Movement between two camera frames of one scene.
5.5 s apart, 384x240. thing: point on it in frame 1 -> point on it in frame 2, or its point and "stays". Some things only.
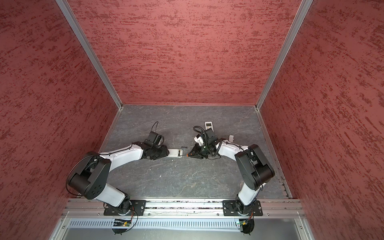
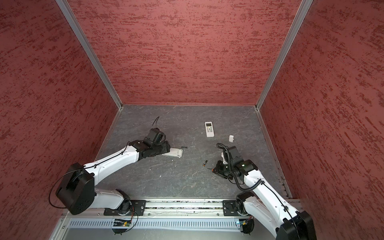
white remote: [209, 125] stays
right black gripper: [196, 148] -> [218, 171]
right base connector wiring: [247, 225] stays
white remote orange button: [178, 153] stays
